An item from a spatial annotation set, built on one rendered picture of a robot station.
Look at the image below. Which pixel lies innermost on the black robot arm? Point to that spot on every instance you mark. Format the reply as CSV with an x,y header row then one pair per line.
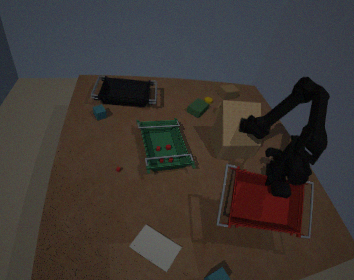
x,y
313,135

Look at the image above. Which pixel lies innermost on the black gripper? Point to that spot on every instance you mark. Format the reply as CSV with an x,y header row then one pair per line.
x,y
276,171

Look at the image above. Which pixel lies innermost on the green plastic tray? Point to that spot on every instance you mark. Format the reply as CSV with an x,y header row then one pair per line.
x,y
153,137

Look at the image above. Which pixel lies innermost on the small teal block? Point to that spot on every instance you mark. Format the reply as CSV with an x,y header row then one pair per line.
x,y
220,274
99,112

